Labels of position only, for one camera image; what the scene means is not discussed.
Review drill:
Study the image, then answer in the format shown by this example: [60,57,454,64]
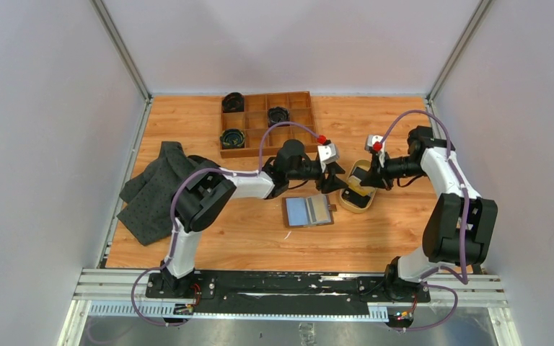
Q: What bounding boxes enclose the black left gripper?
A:
[286,161,348,193]

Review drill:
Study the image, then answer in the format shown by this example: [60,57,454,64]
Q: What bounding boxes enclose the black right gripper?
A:
[361,150,427,191]

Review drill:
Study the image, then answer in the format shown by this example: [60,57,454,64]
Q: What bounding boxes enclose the yellow oval card tray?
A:
[338,159,377,213]

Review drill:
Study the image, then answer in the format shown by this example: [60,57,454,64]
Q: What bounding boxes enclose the brown leather card holder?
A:
[281,194,337,229]

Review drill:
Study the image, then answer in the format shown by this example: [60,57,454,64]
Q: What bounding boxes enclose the gold VIP card 8835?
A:
[347,167,375,196]

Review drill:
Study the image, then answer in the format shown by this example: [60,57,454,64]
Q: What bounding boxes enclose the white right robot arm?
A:
[361,126,498,301]

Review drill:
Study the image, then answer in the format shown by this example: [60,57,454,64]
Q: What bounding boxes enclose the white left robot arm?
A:
[160,138,347,298]

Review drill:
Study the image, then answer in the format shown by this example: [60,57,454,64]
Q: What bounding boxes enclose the black card in tray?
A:
[340,188,371,209]

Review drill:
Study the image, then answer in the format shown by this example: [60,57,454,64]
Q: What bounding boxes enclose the black coiled belt middle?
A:
[267,106,290,127]

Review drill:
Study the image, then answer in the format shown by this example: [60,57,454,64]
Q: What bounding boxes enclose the wooden compartment tray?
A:
[219,91,319,159]

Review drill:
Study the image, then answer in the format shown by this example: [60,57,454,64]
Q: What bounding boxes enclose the black-green coiled belt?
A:
[219,128,245,150]

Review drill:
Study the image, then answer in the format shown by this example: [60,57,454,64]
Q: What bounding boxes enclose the black coiled belt top-left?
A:
[221,92,245,113]

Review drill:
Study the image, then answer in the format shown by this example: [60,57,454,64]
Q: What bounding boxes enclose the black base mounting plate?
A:
[145,270,431,316]

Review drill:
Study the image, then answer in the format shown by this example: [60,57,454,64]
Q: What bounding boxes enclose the dark grey dotted cloth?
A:
[117,141,219,246]

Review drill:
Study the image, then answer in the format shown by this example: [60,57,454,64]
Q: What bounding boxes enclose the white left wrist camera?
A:
[317,143,340,172]

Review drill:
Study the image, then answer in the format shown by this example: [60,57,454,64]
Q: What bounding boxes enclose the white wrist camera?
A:
[317,143,340,172]
[364,135,387,168]

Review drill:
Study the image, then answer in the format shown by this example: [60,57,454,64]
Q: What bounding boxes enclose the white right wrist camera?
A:
[364,135,387,168]

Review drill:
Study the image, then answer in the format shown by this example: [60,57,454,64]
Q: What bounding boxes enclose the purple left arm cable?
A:
[130,121,328,328]

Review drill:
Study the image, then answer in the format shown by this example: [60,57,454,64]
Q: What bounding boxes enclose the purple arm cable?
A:
[373,110,472,333]
[130,121,328,328]

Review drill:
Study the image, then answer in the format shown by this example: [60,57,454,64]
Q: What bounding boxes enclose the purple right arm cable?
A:
[373,110,472,333]

